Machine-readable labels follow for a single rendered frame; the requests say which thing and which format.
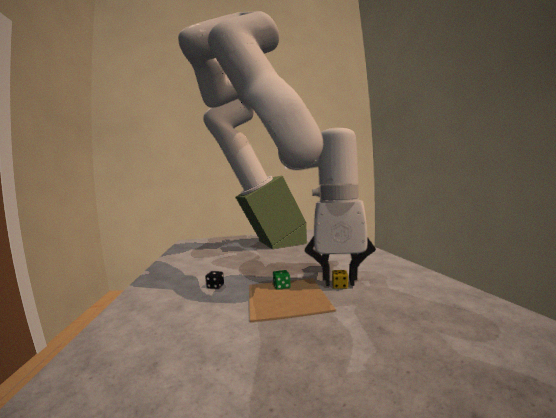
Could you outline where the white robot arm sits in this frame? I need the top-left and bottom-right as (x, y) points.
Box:
(178, 11), (359, 200)

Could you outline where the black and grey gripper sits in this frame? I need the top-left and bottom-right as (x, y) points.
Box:
(304, 198), (376, 286)

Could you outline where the black die with white pips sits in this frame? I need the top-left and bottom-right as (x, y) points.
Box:
(205, 271), (224, 289)

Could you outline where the orange flat mat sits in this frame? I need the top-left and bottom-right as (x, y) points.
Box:
(249, 278), (336, 322)

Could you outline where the yellow die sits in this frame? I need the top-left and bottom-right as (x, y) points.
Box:
(332, 270), (348, 289)

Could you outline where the green die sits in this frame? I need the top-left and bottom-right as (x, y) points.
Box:
(273, 270), (290, 290)

